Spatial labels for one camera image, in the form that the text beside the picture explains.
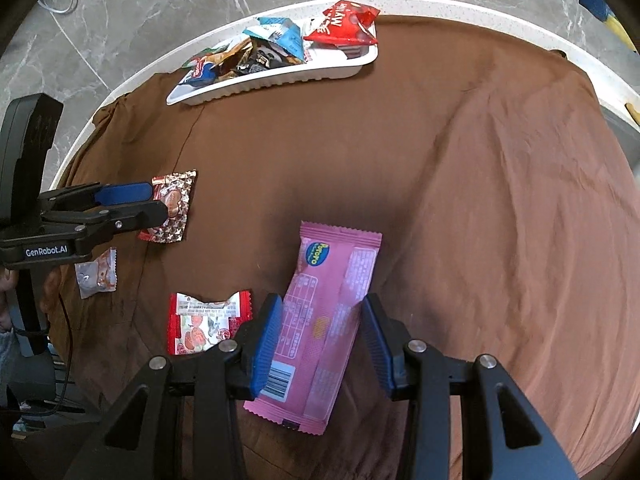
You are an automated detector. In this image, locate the red star-print snack packet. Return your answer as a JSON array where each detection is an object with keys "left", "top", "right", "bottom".
[{"left": 137, "top": 169, "right": 198, "bottom": 244}]

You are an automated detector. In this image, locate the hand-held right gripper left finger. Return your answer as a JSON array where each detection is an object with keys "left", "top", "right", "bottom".
[{"left": 65, "top": 292, "right": 285, "bottom": 480}]

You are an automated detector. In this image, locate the brown cloth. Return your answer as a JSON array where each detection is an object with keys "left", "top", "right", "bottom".
[{"left": 42, "top": 14, "right": 640, "bottom": 480}]

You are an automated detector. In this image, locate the black cable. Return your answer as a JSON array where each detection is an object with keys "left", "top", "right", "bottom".
[{"left": 56, "top": 290, "right": 76, "bottom": 401}]

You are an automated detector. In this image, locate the light blue snack packet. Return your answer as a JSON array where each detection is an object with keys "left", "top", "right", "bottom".
[{"left": 243, "top": 16, "right": 306, "bottom": 64}]

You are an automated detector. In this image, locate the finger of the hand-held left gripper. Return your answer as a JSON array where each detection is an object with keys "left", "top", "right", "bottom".
[
  {"left": 40, "top": 182, "right": 155, "bottom": 211},
  {"left": 40, "top": 200, "right": 170, "bottom": 242}
]

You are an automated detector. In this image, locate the small clear snack packet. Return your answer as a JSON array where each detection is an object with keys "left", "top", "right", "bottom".
[{"left": 75, "top": 247, "right": 119, "bottom": 299}]

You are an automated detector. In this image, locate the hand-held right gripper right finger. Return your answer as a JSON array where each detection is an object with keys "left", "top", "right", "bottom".
[{"left": 361, "top": 294, "right": 581, "bottom": 480}]

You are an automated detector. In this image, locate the red strawberry snack packet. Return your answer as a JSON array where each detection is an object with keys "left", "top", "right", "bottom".
[{"left": 167, "top": 290, "right": 253, "bottom": 357}]

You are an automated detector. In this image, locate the pink snack packet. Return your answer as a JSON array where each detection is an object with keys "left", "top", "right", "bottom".
[{"left": 243, "top": 220, "right": 383, "bottom": 435}]

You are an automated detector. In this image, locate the red chocolate ball snack packet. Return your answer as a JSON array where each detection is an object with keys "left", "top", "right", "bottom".
[{"left": 303, "top": 0, "right": 381, "bottom": 48}]

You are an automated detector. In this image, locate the blue and yellow object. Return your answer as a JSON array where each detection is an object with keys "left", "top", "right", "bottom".
[{"left": 579, "top": 0, "right": 640, "bottom": 53}]

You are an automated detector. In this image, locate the black and gold snack packet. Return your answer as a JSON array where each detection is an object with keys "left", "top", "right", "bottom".
[{"left": 235, "top": 42, "right": 284, "bottom": 75}]

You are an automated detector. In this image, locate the white plastic tray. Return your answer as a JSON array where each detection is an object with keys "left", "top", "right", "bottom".
[{"left": 166, "top": 15, "right": 379, "bottom": 107}]

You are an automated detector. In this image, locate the person's left hand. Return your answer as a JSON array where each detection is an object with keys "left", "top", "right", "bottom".
[{"left": 0, "top": 267, "right": 19, "bottom": 333}]

